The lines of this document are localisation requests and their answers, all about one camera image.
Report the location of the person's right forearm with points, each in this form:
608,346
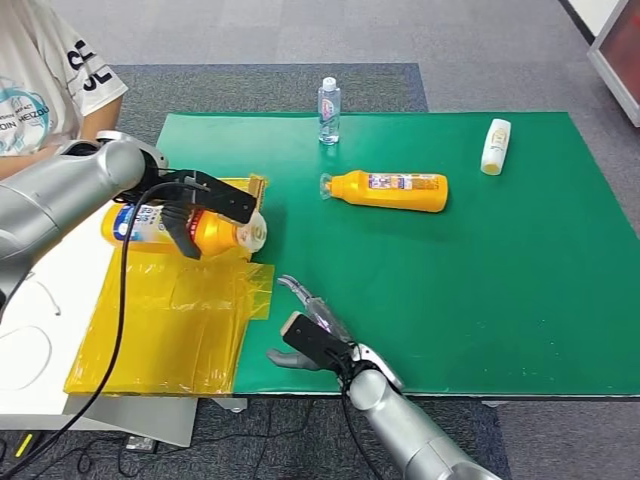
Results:
15,166

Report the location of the yellow plastic sheet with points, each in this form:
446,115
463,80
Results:
170,318

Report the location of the person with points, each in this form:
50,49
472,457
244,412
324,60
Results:
35,73

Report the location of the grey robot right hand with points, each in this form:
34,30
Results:
320,308

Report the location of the clear water bottle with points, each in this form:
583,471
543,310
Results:
329,114

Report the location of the grey table foot bracket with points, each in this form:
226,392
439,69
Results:
230,404

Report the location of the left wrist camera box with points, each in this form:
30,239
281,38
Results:
225,199

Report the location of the black box with yellow stripe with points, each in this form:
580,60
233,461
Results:
23,445

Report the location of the person's left forearm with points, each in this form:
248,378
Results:
103,116

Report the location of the small white bottle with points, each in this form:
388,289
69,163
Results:
496,147

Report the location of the white cabinet with red panels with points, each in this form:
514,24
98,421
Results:
617,60

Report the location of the grey table base plate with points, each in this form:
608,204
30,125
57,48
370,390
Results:
160,424

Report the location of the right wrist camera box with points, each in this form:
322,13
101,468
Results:
320,344

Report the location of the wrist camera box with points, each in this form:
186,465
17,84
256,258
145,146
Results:
225,199
320,344

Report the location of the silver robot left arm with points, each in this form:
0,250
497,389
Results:
60,192

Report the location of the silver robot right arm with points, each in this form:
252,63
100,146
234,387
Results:
410,430

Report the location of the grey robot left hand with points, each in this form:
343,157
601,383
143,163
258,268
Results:
180,228

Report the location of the green table mat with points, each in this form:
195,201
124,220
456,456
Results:
500,278

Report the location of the floor power strip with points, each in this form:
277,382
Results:
141,444

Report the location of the orange detergent bottle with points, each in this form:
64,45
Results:
395,193
220,235

